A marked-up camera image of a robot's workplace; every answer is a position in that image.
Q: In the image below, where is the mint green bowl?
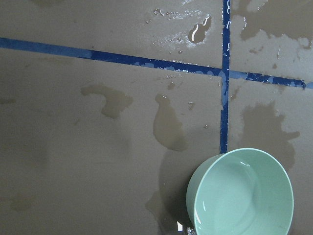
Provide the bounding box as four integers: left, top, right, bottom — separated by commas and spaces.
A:
186, 148, 294, 235

